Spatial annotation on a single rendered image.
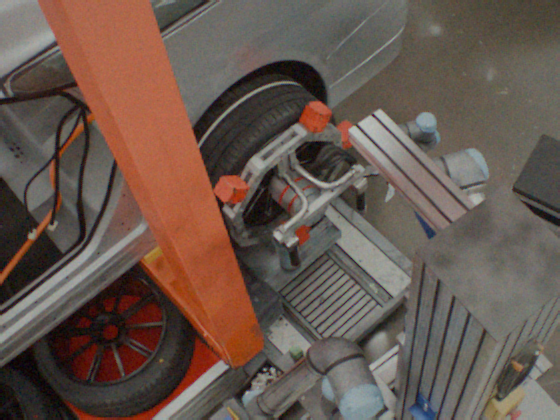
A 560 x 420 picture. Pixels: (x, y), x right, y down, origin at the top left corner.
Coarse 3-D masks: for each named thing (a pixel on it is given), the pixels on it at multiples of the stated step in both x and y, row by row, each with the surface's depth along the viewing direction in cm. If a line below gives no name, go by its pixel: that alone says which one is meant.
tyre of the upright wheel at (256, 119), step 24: (240, 96) 289; (264, 96) 289; (288, 96) 292; (312, 96) 303; (216, 120) 286; (240, 120) 285; (264, 120) 282; (288, 120) 287; (216, 144) 285; (240, 144) 281; (216, 168) 284; (240, 168) 286
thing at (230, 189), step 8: (224, 176) 279; (232, 176) 283; (216, 184) 280; (224, 184) 278; (232, 184) 278; (240, 184) 281; (216, 192) 281; (224, 192) 278; (232, 192) 276; (240, 192) 280; (224, 200) 279; (232, 200) 279; (240, 200) 283
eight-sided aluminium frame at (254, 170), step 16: (304, 128) 287; (336, 128) 304; (272, 144) 284; (288, 144) 283; (336, 144) 307; (256, 160) 281; (272, 160) 281; (240, 176) 285; (256, 176) 281; (320, 176) 325; (224, 208) 291; (240, 208) 288; (240, 224) 296; (272, 224) 325; (240, 240) 304; (256, 240) 314; (272, 240) 323
